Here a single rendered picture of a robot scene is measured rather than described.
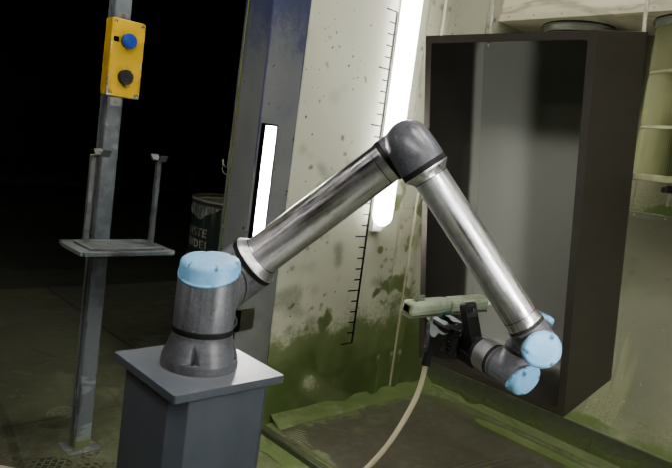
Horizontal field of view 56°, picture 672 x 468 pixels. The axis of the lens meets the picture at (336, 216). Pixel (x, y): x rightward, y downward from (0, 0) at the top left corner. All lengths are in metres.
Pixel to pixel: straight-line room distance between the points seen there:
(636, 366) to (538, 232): 0.92
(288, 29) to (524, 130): 0.96
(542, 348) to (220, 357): 0.75
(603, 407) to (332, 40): 1.95
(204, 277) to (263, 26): 1.23
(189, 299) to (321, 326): 1.35
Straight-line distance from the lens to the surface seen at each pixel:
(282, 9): 2.50
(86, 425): 2.62
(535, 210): 2.49
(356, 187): 1.62
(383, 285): 3.05
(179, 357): 1.59
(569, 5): 3.38
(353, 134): 2.75
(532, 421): 3.22
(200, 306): 1.55
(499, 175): 2.55
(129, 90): 2.33
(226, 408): 1.58
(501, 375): 1.73
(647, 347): 3.19
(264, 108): 2.44
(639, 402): 3.10
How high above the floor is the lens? 1.21
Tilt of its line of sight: 6 degrees down
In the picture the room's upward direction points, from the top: 8 degrees clockwise
